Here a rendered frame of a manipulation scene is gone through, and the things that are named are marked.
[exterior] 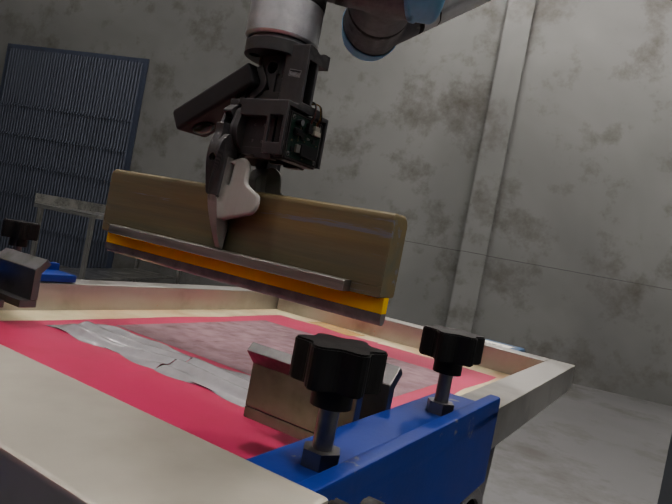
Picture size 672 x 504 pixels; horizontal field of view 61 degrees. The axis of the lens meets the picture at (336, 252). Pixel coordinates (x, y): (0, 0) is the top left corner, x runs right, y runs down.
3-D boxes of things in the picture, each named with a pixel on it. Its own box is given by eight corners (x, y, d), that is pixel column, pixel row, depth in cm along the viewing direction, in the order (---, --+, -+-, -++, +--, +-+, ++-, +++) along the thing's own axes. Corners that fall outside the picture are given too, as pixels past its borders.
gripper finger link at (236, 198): (236, 249, 53) (263, 156, 54) (190, 239, 56) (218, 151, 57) (256, 257, 56) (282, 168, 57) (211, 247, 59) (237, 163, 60)
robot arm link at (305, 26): (236, -8, 58) (284, 26, 65) (228, 37, 58) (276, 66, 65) (296, -13, 54) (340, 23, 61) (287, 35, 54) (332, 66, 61)
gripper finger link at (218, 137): (207, 190, 55) (233, 105, 56) (195, 188, 56) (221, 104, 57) (237, 205, 59) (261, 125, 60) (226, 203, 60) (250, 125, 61)
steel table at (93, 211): (179, 295, 775) (193, 220, 773) (77, 303, 583) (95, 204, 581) (132, 284, 794) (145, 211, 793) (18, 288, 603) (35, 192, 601)
